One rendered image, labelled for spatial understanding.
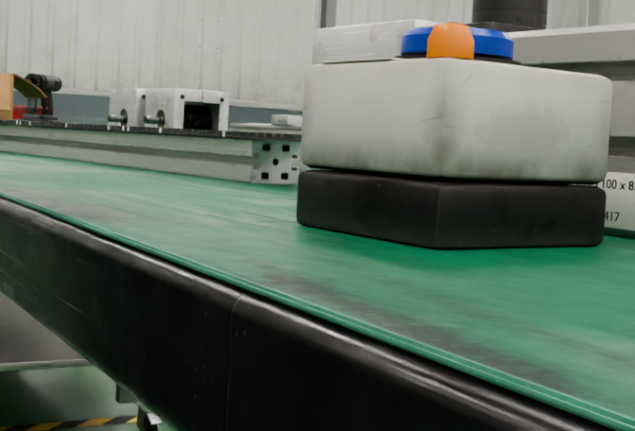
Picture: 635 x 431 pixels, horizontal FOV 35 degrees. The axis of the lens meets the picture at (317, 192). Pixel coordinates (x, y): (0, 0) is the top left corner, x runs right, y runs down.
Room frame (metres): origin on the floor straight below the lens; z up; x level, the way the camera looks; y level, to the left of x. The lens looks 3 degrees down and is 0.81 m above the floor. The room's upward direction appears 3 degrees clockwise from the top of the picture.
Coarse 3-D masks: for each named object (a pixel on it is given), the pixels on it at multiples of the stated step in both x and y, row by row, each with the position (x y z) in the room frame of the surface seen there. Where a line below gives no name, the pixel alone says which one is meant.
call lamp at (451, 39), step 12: (444, 24) 0.32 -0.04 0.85; (456, 24) 0.32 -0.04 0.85; (432, 36) 0.32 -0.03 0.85; (444, 36) 0.32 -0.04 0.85; (456, 36) 0.32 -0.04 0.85; (468, 36) 0.32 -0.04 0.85; (432, 48) 0.32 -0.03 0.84; (444, 48) 0.32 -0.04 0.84; (456, 48) 0.32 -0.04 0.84; (468, 48) 0.32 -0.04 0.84
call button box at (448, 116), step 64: (320, 64) 0.37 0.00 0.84; (384, 64) 0.34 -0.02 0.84; (448, 64) 0.31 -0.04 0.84; (512, 64) 0.33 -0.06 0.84; (320, 128) 0.37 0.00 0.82; (384, 128) 0.34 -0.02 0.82; (448, 128) 0.31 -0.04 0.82; (512, 128) 0.33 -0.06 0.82; (576, 128) 0.35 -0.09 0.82; (320, 192) 0.36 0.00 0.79; (384, 192) 0.33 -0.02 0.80; (448, 192) 0.31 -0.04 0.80; (512, 192) 0.33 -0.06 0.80; (576, 192) 0.35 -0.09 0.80
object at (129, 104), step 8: (136, 88) 1.56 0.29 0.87; (112, 96) 1.63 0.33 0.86; (120, 96) 1.61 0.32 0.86; (128, 96) 1.59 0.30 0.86; (136, 96) 1.56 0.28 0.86; (144, 96) 1.58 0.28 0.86; (112, 104) 1.63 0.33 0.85; (120, 104) 1.61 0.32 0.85; (128, 104) 1.58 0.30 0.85; (136, 104) 1.56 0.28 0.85; (144, 104) 1.57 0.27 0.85; (112, 112) 1.63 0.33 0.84; (120, 112) 1.61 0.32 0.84; (128, 112) 1.58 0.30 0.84; (136, 112) 1.56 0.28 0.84; (144, 112) 1.57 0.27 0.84; (112, 120) 1.58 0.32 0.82; (120, 120) 1.59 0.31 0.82; (128, 120) 1.58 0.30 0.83; (136, 120) 1.56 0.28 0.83
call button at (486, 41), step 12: (408, 36) 0.36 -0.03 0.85; (420, 36) 0.35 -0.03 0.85; (480, 36) 0.35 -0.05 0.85; (492, 36) 0.35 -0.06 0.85; (504, 36) 0.36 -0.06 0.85; (408, 48) 0.36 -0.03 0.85; (420, 48) 0.35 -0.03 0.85; (480, 48) 0.35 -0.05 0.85; (492, 48) 0.35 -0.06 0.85; (504, 48) 0.35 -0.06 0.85
